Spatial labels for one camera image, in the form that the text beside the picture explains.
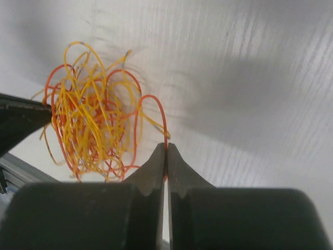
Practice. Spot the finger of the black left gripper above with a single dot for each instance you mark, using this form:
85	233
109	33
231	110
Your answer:
20	117

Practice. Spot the aluminium front rail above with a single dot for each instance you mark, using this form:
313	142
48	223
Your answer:
17	174

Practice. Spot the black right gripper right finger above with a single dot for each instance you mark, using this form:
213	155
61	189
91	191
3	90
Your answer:
203	216

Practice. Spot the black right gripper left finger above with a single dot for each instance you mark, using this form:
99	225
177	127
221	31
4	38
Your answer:
123	215

